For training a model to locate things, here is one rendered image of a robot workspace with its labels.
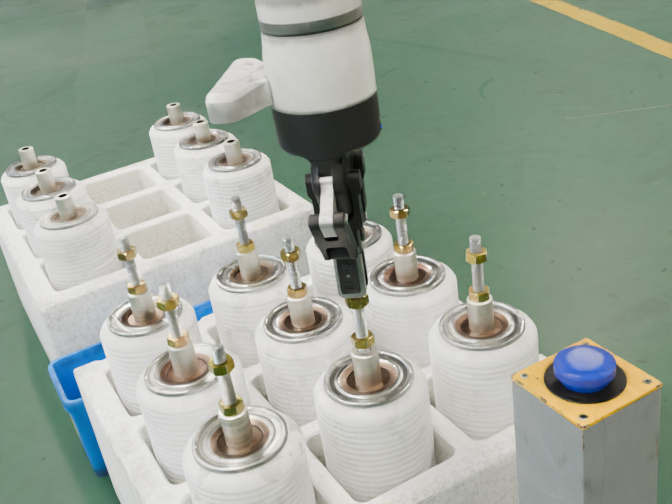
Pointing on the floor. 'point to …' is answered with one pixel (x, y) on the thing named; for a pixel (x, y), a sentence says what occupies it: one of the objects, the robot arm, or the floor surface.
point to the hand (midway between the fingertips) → (351, 269)
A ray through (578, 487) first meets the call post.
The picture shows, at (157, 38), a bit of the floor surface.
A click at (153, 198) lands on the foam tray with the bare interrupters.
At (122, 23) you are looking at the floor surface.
